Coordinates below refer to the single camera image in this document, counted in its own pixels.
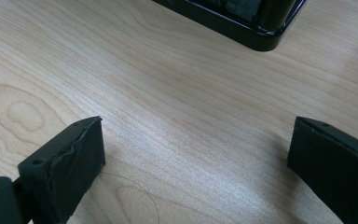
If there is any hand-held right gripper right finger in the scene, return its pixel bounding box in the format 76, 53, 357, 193
287, 116, 358, 224

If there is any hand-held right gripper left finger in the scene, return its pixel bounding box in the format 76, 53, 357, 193
18, 116, 106, 224

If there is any black shoe rack red top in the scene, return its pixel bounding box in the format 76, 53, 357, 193
151, 0, 308, 52

